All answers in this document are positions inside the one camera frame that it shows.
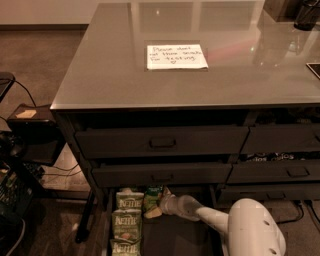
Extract top left grey drawer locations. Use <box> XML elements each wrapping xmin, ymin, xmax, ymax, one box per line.
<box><xmin>75</xmin><ymin>126</ymin><xmax>248</xmax><ymax>159</ymax></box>

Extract green rice chip bag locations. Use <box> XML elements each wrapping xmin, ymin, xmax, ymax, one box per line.
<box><xmin>143</xmin><ymin>185</ymin><xmax>163</xmax><ymax>212</ymax></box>

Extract grey drawer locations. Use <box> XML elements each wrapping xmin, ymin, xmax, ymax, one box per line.
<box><xmin>92</xmin><ymin>162</ymin><xmax>231</xmax><ymax>187</ymax></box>
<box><xmin>242</xmin><ymin>124</ymin><xmax>320</xmax><ymax>154</ymax></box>
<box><xmin>75</xmin><ymin>126</ymin><xmax>248</xmax><ymax>159</ymax></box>
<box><xmin>217</xmin><ymin>183</ymin><xmax>320</xmax><ymax>202</ymax></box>
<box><xmin>227</xmin><ymin>160</ymin><xmax>320</xmax><ymax>184</ymax></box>

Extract white handwritten paper note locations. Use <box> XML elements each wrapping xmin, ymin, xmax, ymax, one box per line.
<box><xmin>146</xmin><ymin>44</ymin><xmax>208</xmax><ymax>70</ymax></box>

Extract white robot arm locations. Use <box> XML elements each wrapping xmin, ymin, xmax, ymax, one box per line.
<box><xmin>141</xmin><ymin>187</ymin><xmax>286</xmax><ymax>256</ymax></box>

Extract snack bags in right drawer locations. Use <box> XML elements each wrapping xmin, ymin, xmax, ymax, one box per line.
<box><xmin>239</xmin><ymin>151</ymin><xmax>320</xmax><ymax>162</ymax></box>

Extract middle Kettle chip bag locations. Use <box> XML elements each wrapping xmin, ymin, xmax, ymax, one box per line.
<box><xmin>112</xmin><ymin>209</ymin><xmax>142</xmax><ymax>241</ymax></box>

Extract bottom Kettle chip bag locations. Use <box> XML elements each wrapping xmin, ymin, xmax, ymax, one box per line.
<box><xmin>111</xmin><ymin>239</ymin><xmax>141</xmax><ymax>256</ymax></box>

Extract open bottom left drawer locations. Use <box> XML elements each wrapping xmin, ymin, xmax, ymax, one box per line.
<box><xmin>101</xmin><ymin>185</ymin><xmax>226</xmax><ymax>256</ymax></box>

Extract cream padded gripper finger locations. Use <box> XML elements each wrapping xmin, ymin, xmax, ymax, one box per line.
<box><xmin>144</xmin><ymin>206</ymin><xmax>162</xmax><ymax>219</ymax></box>

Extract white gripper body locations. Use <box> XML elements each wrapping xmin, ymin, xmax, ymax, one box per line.
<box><xmin>159</xmin><ymin>187</ymin><xmax>180</xmax><ymax>215</ymax></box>

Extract black floor cable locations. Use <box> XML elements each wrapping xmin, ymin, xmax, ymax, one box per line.
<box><xmin>276</xmin><ymin>199</ymin><xmax>320</xmax><ymax>234</ymax></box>

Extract middle right grey drawer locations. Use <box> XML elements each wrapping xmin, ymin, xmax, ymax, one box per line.
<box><xmin>227</xmin><ymin>160</ymin><xmax>320</xmax><ymax>184</ymax></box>

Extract dark green plastic crate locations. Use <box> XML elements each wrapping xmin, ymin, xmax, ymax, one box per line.
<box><xmin>0</xmin><ymin>161</ymin><xmax>33</xmax><ymax>225</ymax></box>

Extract black box with label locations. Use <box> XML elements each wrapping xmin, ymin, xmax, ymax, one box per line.
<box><xmin>7</xmin><ymin>104</ymin><xmax>65</xmax><ymax>166</ymax></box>

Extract top right grey drawer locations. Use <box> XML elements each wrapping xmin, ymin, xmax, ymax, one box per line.
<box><xmin>242</xmin><ymin>124</ymin><xmax>320</xmax><ymax>154</ymax></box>

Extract black mesh cup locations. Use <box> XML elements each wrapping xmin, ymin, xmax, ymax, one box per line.
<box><xmin>294</xmin><ymin>0</ymin><xmax>320</xmax><ymax>31</ymax></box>

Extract middle left grey drawer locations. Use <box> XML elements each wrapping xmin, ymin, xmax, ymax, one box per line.
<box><xmin>92</xmin><ymin>162</ymin><xmax>231</xmax><ymax>187</ymax></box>

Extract bottom right grey drawer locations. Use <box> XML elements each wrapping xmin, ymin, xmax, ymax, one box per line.
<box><xmin>217</xmin><ymin>183</ymin><xmax>320</xmax><ymax>202</ymax></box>

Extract grey cabinet with glossy top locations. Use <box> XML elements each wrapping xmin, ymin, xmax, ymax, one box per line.
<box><xmin>49</xmin><ymin>0</ymin><xmax>320</xmax><ymax>248</ymax></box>

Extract top Kettle chip bag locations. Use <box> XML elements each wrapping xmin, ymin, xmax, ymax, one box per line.
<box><xmin>116</xmin><ymin>188</ymin><xmax>144</xmax><ymax>210</ymax></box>

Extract kettle chip bag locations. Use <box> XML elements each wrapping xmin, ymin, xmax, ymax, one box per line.
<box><xmin>111</xmin><ymin>239</ymin><xmax>141</xmax><ymax>256</ymax></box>
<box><xmin>116</xmin><ymin>188</ymin><xmax>144</xmax><ymax>210</ymax></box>
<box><xmin>112</xmin><ymin>209</ymin><xmax>142</xmax><ymax>241</ymax></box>

